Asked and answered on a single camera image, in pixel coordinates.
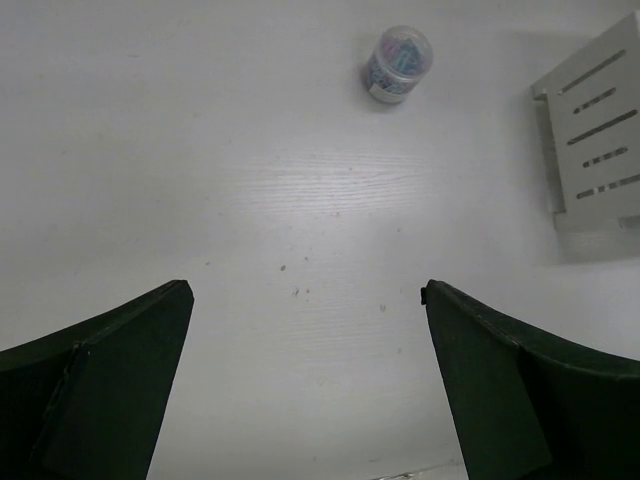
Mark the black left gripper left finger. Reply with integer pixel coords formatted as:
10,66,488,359
1,280,193,479

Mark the white slotted organizer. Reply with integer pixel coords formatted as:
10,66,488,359
531,12,639,231

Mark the jar of paper clips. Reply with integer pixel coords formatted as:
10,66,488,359
364,25,434,104

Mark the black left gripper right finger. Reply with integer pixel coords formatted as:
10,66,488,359
421,280,639,479

